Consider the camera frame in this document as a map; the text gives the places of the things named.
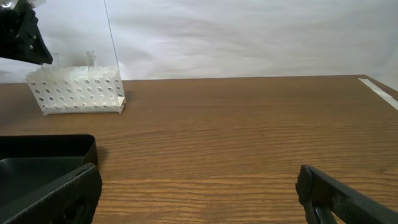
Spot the black tray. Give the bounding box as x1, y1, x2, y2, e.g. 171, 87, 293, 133
0, 134, 98, 206

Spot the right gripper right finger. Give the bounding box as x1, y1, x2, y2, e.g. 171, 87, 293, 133
295, 164, 398, 224

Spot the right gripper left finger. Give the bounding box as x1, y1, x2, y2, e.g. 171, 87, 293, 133
0, 162, 103, 224

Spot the white test tube rack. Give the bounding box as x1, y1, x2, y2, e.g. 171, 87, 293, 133
25, 65, 127, 116

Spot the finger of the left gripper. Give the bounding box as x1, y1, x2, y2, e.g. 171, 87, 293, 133
0, 0, 53, 65

